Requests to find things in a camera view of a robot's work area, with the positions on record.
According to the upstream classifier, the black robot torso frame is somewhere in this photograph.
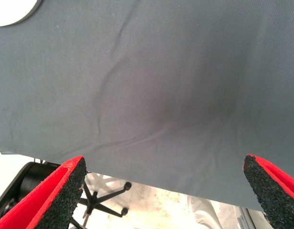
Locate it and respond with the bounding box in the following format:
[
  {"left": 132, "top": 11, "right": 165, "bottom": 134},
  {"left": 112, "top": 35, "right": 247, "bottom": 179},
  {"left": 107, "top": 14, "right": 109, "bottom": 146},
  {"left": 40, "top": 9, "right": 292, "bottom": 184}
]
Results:
[{"left": 0, "top": 161, "right": 62, "bottom": 217}]

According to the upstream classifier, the round metal carrier plate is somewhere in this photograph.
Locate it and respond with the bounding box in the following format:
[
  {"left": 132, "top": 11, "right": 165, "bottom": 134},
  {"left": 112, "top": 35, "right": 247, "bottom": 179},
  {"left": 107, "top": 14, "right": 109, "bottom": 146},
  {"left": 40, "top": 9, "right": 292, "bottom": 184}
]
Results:
[{"left": 0, "top": 0, "right": 44, "bottom": 28}]

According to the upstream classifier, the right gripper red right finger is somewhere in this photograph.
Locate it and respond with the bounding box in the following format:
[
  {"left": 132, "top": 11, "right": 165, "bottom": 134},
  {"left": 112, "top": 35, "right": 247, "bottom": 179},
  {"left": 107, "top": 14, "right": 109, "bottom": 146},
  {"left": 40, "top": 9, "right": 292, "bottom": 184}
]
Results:
[{"left": 242, "top": 154, "right": 294, "bottom": 229}]

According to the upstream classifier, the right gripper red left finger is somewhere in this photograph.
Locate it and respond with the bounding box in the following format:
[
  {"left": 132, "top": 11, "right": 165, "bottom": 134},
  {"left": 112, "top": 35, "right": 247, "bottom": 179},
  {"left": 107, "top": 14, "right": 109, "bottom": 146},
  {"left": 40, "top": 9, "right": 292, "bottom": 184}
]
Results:
[{"left": 0, "top": 155, "right": 88, "bottom": 229}]

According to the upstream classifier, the aluminium profile bar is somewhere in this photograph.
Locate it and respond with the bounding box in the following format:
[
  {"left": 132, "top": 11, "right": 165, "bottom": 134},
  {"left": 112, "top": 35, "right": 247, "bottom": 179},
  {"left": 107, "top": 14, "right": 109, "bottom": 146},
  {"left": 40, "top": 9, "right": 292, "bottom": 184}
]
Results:
[{"left": 236, "top": 207, "right": 255, "bottom": 229}]

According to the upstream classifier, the dark grey table cloth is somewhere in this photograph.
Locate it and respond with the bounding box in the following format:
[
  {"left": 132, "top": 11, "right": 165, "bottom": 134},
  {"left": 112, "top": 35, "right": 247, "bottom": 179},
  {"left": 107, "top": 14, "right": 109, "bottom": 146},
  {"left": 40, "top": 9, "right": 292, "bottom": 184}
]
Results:
[{"left": 0, "top": 0, "right": 294, "bottom": 210}]

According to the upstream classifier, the black office chair base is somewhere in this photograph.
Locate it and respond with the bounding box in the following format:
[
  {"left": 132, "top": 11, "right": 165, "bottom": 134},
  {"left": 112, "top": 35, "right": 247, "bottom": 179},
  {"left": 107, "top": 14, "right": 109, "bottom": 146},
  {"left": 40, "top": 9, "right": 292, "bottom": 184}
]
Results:
[{"left": 70, "top": 181, "right": 133, "bottom": 229}]

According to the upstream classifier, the grey trouser leg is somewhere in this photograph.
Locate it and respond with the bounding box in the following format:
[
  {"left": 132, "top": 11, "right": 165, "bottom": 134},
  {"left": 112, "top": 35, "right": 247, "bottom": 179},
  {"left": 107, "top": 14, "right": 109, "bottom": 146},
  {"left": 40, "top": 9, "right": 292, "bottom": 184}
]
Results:
[{"left": 187, "top": 196, "right": 224, "bottom": 229}]

